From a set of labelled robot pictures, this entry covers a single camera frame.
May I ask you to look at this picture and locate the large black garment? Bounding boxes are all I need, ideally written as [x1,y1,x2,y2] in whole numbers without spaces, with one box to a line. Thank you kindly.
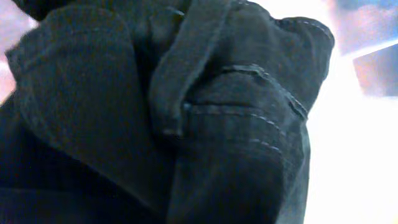
[1,0,335,224]

